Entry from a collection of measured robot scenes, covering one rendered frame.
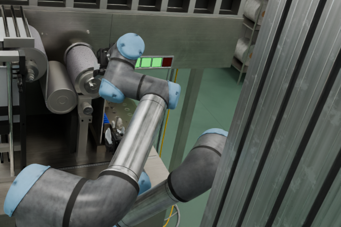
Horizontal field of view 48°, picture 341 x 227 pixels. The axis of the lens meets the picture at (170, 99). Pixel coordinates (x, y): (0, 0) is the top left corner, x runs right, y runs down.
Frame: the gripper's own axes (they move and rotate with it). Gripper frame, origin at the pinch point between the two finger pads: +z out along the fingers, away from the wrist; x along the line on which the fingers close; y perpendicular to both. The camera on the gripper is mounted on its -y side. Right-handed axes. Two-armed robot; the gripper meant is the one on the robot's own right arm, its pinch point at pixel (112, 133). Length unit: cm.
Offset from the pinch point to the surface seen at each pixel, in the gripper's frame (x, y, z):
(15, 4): 32, 37, 47
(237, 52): -238, -78, 244
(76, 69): 11.6, 19.2, 20.4
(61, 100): 18.4, 9.1, 13.4
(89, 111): 9.0, 8.6, 4.7
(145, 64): -30, 9, 45
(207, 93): -180, -109, 202
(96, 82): 5.2, 17.8, 11.5
